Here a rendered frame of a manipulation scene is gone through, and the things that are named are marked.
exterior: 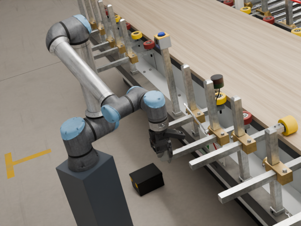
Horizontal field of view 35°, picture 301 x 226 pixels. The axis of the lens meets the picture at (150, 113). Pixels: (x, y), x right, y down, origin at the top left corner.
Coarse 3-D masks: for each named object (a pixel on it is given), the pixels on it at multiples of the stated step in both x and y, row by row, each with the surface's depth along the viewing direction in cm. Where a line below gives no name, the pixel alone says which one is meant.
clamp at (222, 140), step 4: (208, 128) 240; (220, 128) 236; (212, 132) 235; (216, 132) 233; (220, 132) 233; (224, 132) 232; (216, 136) 232; (220, 136) 230; (224, 136) 230; (228, 136) 231; (220, 140) 230; (224, 140) 231; (228, 140) 232; (220, 144) 231; (224, 144) 232
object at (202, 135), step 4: (200, 132) 253; (200, 136) 255; (204, 136) 249; (212, 144) 242; (216, 144) 237; (212, 148) 244; (216, 148) 239; (220, 160) 239; (224, 160) 235; (224, 164) 236
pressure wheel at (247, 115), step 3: (243, 111) 238; (246, 111) 237; (243, 114) 235; (246, 114) 235; (249, 114) 234; (246, 117) 233; (249, 117) 232; (246, 120) 232; (249, 120) 233; (246, 123) 233; (246, 132) 240
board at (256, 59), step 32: (128, 0) 435; (160, 0) 416; (192, 0) 400; (192, 32) 340; (224, 32) 329; (256, 32) 318; (288, 32) 308; (192, 64) 296; (224, 64) 288; (256, 64) 279; (288, 64) 272; (256, 96) 249; (288, 96) 243
